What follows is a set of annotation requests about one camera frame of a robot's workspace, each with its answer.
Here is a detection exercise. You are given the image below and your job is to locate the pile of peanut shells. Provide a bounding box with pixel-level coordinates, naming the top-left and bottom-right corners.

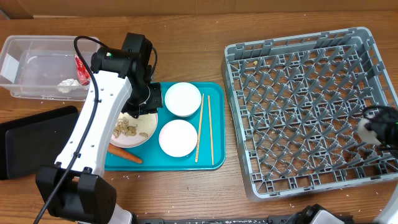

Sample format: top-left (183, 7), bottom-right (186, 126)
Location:
top-left (113, 117), bottom-right (149, 138)

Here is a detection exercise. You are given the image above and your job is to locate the pink bowl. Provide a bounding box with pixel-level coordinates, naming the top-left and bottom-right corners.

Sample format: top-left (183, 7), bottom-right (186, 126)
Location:
top-left (159, 119), bottom-right (198, 157)

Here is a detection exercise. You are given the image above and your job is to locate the clear plastic bin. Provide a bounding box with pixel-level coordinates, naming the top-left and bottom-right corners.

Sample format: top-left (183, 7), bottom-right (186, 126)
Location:
top-left (1, 35), bottom-right (88, 101)

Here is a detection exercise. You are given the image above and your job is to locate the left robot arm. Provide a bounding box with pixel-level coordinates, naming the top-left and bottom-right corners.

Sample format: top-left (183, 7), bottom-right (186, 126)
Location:
top-left (34, 33), bottom-right (163, 223)

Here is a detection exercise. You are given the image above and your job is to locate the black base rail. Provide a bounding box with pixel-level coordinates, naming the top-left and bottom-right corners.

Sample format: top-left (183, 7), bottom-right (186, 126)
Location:
top-left (135, 204), bottom-right (354, 224)

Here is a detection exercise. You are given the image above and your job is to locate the black plastic tray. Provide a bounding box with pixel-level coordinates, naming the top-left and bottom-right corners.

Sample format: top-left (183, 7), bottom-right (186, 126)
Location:
top-left (1, 106), bottom-right (78, 180)

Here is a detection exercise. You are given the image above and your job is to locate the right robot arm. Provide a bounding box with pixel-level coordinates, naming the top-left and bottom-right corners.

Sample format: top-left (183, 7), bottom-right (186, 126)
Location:
top-left (357, 105), bottom-right (397, 224)

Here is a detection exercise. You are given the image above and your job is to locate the red snack wrapper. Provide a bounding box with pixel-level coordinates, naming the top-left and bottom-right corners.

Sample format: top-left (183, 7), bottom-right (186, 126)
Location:
top-left (75, 55), bottom-right (90, 86)

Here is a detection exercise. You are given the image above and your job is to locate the teal serving tray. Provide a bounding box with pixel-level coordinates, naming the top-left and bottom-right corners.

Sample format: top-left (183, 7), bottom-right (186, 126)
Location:
top-left (105, 82), bottom-right (226, 171)

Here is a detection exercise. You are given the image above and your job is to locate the white bowl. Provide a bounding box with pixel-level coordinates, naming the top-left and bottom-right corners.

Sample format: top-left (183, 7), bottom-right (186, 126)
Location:
top-left (164, 82), bottom-right (201, 117)

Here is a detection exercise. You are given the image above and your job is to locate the grey dishwasher rack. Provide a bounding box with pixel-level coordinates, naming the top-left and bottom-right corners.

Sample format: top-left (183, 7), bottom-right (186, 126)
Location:
top-left (221, 27), bottom-right (397, 201)

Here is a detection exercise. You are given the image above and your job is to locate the pink round plate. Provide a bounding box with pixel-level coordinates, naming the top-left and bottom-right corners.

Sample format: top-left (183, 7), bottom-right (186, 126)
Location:
top-left (111, 113), bottom-right (158, 148)

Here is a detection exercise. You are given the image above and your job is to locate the orange carrot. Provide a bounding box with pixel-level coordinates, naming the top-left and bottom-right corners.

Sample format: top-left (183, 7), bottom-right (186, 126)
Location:
top-left (108, 144), bottom-right (143, 164)

